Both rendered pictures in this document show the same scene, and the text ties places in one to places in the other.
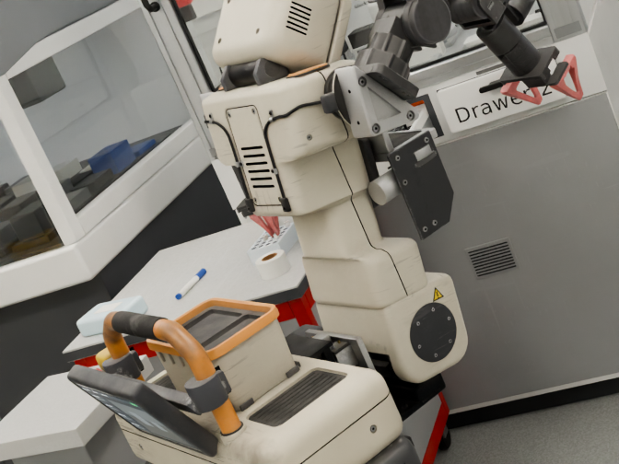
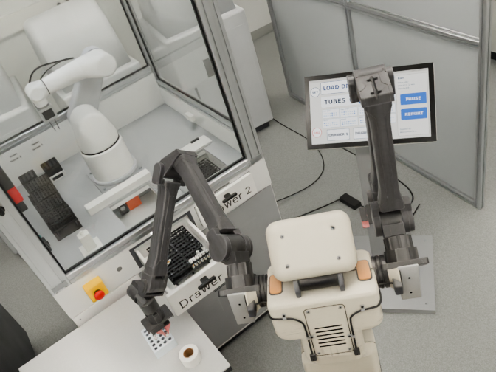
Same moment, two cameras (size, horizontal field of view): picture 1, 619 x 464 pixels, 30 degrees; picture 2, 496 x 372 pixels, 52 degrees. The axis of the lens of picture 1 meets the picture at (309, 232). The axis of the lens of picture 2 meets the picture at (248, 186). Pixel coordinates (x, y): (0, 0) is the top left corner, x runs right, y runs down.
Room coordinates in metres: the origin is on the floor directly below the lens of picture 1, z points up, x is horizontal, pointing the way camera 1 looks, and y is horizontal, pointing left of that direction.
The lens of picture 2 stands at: (1.43, 0.64, 2.24)
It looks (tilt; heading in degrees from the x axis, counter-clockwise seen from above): 38 degrees down; 312
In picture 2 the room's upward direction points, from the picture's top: 19 degrees counter-clockwise
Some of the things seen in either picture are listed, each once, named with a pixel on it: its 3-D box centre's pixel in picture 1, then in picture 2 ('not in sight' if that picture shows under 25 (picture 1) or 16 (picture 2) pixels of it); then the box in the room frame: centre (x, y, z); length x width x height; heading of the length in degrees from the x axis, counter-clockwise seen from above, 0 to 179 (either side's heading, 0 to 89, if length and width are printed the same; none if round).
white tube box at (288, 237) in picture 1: (274, 243); (159, 337); (2.59, 0.09, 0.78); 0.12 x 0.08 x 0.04; 154
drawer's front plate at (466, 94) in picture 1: (500, 94); (226, 199); (2.66, -0.55, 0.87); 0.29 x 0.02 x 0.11; 66
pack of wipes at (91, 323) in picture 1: (111, 316); not in sight; (2.57, 0.50, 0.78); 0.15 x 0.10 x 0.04; 54
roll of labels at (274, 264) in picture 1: (273, 264); (190, 356); (2.43, 0.10, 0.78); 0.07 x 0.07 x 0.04
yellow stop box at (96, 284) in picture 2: not in sight; (96, 289); (2.91, 0.05, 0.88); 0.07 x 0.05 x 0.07; 66
